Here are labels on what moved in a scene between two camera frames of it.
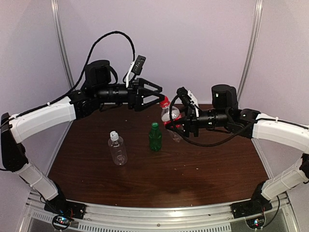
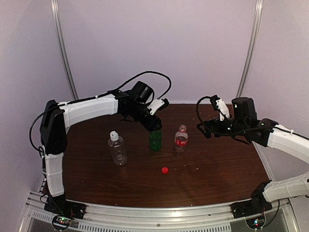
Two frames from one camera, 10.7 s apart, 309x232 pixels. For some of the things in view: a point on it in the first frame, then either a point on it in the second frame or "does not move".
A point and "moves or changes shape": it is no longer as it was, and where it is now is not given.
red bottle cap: x=165 y=103 moves or changes shape
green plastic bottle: x=155 y=137 does not move
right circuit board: x=256 y=223 does not move
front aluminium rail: x=140 y=218 does not move
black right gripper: x=190 y=123 -> x=216 y=123
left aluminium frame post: x=61 y=43 does not move
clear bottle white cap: x=117 y=145 does not move
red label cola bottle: x=176 y=117 -> x=181 y=140
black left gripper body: x=132 y=97 -> x=149 y=124
